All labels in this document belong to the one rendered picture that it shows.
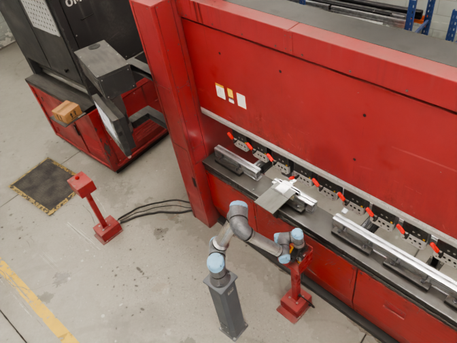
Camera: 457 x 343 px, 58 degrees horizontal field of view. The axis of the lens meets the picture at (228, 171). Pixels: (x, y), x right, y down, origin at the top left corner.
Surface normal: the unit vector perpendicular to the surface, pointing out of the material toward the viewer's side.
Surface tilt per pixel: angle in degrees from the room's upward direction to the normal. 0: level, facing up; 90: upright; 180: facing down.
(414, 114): 90
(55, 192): 0
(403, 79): 90
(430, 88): 90
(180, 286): 0
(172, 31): 90
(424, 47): 0
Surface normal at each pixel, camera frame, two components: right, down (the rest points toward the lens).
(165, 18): 0.70, 0.43
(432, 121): -0.70, 0.56
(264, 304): -0.13, -0.71
